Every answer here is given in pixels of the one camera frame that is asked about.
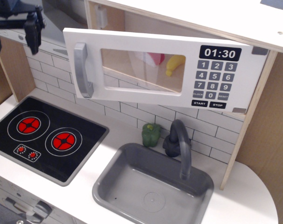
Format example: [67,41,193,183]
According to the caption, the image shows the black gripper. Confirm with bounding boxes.
[0,0,45,55]

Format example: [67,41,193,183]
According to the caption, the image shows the white toy microwave door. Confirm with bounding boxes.
[63,28,264,113]

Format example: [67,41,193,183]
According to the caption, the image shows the grey range hood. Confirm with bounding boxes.
[4,0,87,55]

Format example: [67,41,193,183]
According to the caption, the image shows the black toy stove top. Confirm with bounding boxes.
[0,97,109,186]

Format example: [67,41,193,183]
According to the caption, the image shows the red white toy food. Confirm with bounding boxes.
[134,51,165,67]

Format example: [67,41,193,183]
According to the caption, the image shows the yellow toy food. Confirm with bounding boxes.
[165,55,186,77]

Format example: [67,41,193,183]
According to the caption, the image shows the green toy bell pepper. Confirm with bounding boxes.
[141,123,161,147]

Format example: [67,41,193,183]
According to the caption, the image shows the grey toy faucet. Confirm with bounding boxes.
[163,119,191,180]

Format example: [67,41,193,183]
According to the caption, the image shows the grey toy sink basin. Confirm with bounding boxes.
[92,143,214,224]

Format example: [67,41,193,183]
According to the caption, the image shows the wooden side panel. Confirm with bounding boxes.
[219,50,278,190]

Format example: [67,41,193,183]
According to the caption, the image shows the white wooden top shelf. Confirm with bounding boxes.
[97,0,283,52]

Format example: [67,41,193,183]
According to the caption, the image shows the grey oven door handle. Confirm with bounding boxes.
[3,197,52,224]

